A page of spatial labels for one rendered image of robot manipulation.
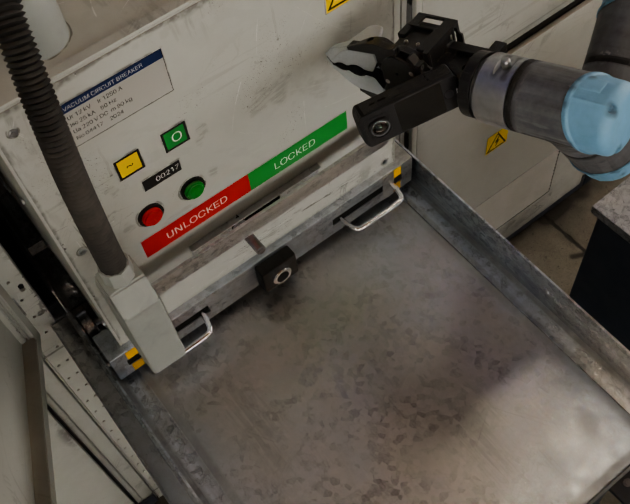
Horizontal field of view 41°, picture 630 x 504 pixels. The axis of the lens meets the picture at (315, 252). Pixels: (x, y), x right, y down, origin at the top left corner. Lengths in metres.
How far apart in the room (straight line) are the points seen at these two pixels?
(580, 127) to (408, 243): 0.53
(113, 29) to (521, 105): 0.40
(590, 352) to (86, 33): 0.79
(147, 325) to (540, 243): 1.54
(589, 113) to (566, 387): 0.49
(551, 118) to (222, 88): 0.36
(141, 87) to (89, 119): 0.06
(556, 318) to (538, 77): 0.49
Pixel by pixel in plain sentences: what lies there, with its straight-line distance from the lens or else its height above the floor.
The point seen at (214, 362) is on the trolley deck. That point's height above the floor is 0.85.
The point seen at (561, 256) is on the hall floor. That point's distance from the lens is 2.33.
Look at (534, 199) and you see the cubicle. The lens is 2.23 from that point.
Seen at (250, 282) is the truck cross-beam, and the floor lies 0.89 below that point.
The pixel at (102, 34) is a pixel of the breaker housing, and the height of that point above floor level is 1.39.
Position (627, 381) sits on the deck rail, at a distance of 1.24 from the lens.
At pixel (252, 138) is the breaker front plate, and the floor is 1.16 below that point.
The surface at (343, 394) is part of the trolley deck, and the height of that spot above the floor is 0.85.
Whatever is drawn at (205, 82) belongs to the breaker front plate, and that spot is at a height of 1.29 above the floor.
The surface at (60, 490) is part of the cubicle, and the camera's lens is 1.74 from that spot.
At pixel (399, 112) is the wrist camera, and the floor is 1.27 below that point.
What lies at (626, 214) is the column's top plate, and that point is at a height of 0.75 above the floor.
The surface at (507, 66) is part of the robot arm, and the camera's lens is 0.89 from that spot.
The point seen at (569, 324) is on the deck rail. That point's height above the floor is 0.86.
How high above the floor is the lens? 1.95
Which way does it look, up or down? 58 degrees down
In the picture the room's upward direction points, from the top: 8 degrees counter-clockwise
